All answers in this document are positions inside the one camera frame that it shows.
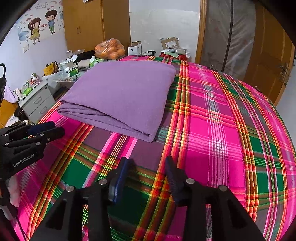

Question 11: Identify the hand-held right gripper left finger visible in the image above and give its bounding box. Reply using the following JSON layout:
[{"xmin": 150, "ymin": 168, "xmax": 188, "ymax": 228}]
[{"xmin": 30, "ymin": 157, "xmax": 130, "ymax": 241}]

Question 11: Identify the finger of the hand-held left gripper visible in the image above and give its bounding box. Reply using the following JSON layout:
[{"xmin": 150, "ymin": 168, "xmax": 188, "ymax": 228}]
[
  {"xmin": 26, "ymin": 121, "xmax": 56, "ymax": 136},
  {"xmin": 6, "ymin": 127, "xmax": 65, "ymax": 149}
]

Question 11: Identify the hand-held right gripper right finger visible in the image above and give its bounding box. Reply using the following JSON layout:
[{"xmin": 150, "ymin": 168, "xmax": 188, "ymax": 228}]
[{"xmin": 165, "ymin": 156, "xmax": 266, "ymax": 241}]

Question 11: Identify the purple fleece sweater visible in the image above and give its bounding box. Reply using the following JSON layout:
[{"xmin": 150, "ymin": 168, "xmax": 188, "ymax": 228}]
[{"xmin": 57, "ymin": 62, "xmax": 176, "ymax": 143}]

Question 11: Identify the person's left hand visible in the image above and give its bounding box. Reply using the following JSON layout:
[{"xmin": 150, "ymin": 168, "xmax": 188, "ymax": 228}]
[{"xmin": 9, "ymin": 178, "xmax": 21, "ymax": 207}]

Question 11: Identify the grey drawer cabinet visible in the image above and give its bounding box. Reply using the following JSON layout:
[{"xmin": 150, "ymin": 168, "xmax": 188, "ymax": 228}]
[{"xmin": 17, "ymin": 81, "xmax": 56, "ymax": 123}]

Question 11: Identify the wooden bed headboard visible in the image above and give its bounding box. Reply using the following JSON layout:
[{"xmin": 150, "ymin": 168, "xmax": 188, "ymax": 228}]
[{"xmin": 0, "ymin": 100, "xmax": 19, "ymax": 128}]

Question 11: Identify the light purple cloth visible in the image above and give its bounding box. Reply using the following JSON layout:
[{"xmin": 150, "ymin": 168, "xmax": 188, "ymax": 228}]
[{"xmin": 5, "ymin": 85, "xmax": 18, "ymax": 103}]

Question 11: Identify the yellow bag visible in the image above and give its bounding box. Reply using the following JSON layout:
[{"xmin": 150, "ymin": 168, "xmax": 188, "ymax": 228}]
[{"xmin": 44, "ymin": 61, "xmax": 59, "ymax": 76}]

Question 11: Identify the green white carton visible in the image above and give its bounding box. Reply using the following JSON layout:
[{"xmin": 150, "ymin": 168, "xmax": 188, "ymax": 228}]
[{"xmin": 59, "ymin": 61, "xmax": 79, "ymax": 78}]

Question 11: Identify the pink green plaid blanket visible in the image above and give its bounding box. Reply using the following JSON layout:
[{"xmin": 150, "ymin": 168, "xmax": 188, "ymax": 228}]
[{"xmin": 13, "ymin": 55, "xmax": 296, "ymax": 241}]

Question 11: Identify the black pouch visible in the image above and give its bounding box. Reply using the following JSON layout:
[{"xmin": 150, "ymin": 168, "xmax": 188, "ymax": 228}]
[{"xmin": 74, "ymin": 50, "xmax": 95, "ymax": 63}]

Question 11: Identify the bag of oranges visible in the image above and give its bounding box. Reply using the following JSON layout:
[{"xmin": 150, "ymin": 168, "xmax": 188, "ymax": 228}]
[{"xmin": 94, "ymin": 38, "xmax": 126, "ymax": 60}]

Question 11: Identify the wooden wardrobe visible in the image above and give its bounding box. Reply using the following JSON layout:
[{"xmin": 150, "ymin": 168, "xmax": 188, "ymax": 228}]
[{"xmin": 62, "ymin": 0, "xmax": 131, "ymax": 52}]

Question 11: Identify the small white box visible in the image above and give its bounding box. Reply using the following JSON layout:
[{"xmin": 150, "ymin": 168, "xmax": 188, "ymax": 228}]
[{"xmin": 128, "ymin": 41, "xmax": 142, "ymax": 55}]

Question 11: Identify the red box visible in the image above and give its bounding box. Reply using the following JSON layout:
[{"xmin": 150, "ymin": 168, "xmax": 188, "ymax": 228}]
[{"xmin": 161, "ymin": 52, "xmax": 187, "ymax": 61}]

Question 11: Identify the brown cardboard box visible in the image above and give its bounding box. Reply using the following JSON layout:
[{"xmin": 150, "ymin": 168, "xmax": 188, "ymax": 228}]
[{"xmin": 160, "ymin": 37, "xmax": 180, "ymax": 49}]

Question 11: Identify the wooden door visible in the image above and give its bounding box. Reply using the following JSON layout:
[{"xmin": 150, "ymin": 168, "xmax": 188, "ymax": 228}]
[{"xmin": 243, "ymin": 5, "xmax": 295, "ymax": 106}]

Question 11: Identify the cartoon wall sticker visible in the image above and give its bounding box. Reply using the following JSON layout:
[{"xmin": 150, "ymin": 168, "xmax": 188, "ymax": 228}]
[{"xmin": 17, "ymin": 0, "xmax": 64, "ymax": 45}]

